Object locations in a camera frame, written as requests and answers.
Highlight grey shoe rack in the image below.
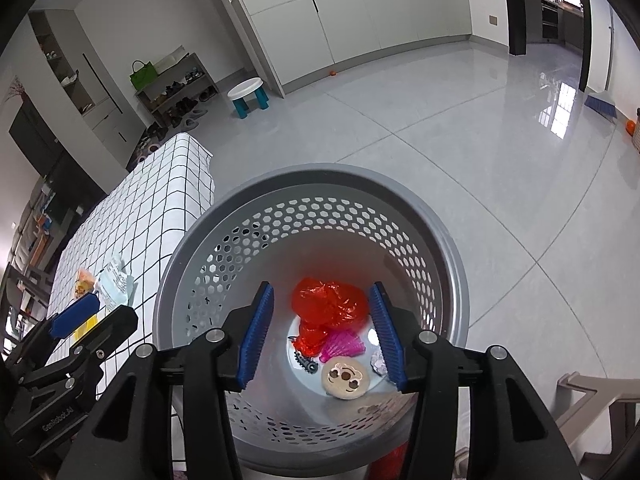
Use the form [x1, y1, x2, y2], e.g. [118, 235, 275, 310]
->
[136, 52, 218, 127]

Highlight black tall cabinet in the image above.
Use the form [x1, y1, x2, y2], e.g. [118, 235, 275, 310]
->
[9, 94, 106, 220]

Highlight white black grid tablecloth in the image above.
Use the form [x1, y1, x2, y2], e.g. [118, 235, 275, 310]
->
[48, 133, 215, 393]

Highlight red plastic bag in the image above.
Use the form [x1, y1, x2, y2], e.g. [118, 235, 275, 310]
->
[291, 278, 369, 358]

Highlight grey perforated trash basket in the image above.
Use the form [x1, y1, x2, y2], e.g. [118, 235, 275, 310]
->
[153, 164, 470, 477]

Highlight yellow plastic ring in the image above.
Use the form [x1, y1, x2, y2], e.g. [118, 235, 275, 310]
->
[71, 311, 100, 346]

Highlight white stool teal legs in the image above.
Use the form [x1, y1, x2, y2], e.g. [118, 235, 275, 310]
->
[228, 77, 269, 119]

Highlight white teal wipes packet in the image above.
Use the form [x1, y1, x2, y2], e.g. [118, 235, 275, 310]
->
[96, 254, 134, 312]

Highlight white paper ball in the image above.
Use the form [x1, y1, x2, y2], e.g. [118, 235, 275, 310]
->
[370, 348, 388, 377]

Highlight green handbag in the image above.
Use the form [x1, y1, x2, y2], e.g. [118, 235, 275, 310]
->
[129, 60, 158, 91]

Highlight grey metal chain toy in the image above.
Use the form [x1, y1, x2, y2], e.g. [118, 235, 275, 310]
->
[288, 336, 319, 375]

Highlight beige round plush toy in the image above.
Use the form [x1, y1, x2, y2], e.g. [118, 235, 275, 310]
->
[320, 356, 370, 401]

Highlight beige chair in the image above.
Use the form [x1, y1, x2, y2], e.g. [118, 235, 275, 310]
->
[556, 372, 639, 478]

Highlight pink mesh plastic piece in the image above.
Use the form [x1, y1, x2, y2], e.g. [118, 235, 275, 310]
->
[319, 330, 367, 363]

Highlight white wall cabinets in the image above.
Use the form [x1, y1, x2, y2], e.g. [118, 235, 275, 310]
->
[232, 0, 472, 96]

